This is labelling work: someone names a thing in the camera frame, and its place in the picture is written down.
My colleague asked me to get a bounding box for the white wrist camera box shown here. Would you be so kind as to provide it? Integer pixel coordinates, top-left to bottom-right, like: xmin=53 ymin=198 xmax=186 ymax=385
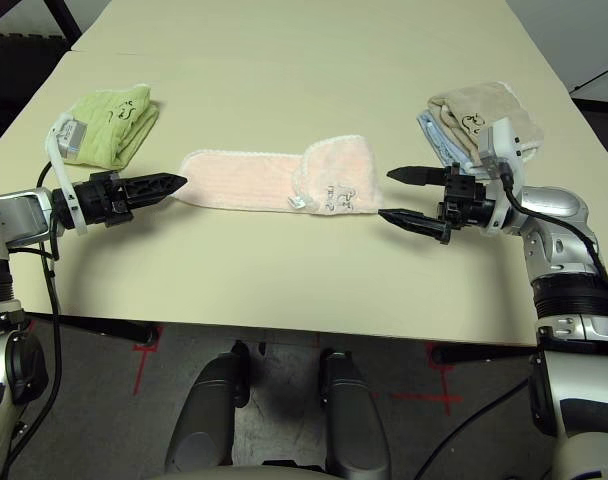
xmin=46 ymin=113 xmax=90 ymax=236
xmin=477 ymin=117 xmax=526 ymax=236

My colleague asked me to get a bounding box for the light blue folded towel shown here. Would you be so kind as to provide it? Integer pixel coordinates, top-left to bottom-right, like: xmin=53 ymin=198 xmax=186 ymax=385
xmin=414 ymin=112 xmax=490 ymax=176

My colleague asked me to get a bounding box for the pink fluffy towel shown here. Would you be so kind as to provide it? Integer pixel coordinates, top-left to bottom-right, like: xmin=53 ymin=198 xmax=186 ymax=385
xmin=172 ymin=134 xmax=384 ymax=217

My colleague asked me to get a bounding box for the yellow-edged table with black frame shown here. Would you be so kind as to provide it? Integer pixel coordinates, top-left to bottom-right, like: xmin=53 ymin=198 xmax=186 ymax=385
xmin=0 ymin=0 xmax=83 ymax=46

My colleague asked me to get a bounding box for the green folded towel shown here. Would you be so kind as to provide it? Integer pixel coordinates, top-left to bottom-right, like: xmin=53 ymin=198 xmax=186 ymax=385
xmin=48 ymin=84 xmax=161 ymax=170

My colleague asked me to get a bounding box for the black foam floor mat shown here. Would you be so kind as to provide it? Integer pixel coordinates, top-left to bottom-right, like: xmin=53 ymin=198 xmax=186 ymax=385
xmin=573 ymin=97 xmax=608 ymax=176
xmin=0 ymin=32 xmax=70 ymax=156

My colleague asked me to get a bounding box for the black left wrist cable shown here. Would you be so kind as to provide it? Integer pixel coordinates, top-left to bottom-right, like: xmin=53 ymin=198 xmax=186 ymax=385
xmin=1 ymin=159 xmax=65 ymax=480

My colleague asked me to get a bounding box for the grey right robot leg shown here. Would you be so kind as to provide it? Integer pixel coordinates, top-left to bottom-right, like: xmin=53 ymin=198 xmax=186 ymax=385
xmin=319 ymin=348 xmax=391 ymax=476

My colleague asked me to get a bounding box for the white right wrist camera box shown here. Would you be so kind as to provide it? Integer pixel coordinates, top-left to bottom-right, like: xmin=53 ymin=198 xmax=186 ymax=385
xmin=477 ymin=117 xmax=526 ymax=236

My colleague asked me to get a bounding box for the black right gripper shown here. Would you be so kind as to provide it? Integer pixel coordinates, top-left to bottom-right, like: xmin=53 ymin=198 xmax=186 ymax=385
xmin=377 ymin=162 xmax=496 ymax=246

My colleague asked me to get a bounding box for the beige folded towel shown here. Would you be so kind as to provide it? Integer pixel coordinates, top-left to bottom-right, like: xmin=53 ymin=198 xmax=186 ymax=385
xmin=427 ymin=81 xmax=545 ymax=169

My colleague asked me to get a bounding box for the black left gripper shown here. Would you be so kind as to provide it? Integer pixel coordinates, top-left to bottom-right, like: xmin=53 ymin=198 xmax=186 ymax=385
xmin=51 ymin=170 xmax=188 ymax=229

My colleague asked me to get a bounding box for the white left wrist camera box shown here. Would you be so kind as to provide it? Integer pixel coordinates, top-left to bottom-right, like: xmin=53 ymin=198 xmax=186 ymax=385
xmin=46 ymin=113 xmax=90 ymax=236

